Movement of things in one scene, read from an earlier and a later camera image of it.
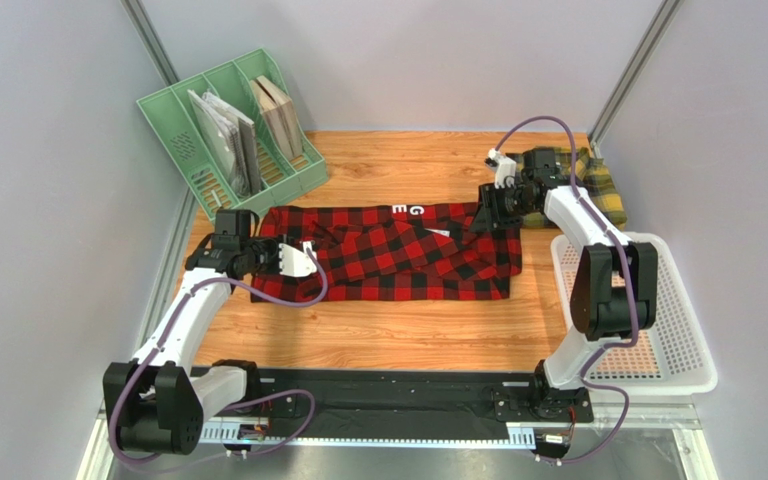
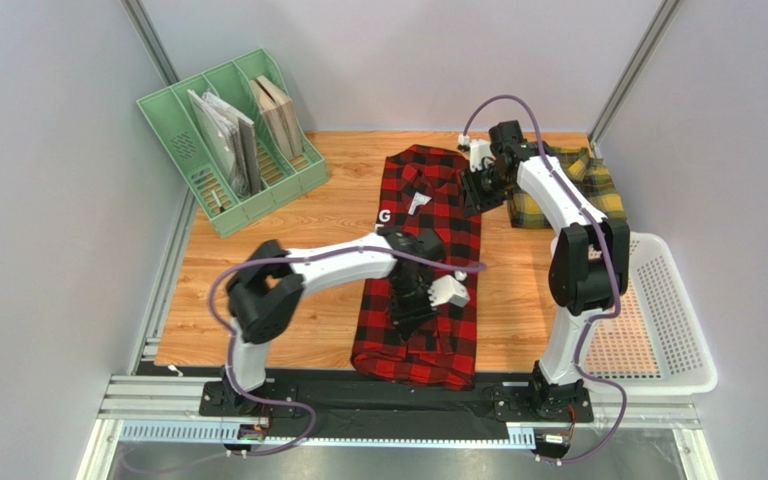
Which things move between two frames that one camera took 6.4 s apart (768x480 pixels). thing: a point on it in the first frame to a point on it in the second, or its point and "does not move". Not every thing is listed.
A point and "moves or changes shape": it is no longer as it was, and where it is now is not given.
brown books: x=279 y=113 does not move
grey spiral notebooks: x=234 y=139 does not move
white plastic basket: x=675 y=356 does not move
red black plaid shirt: x=397 y=252 moves or changes shape
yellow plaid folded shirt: x=593 y=181 does not move
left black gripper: x=275 y=269 to x=409 y=319
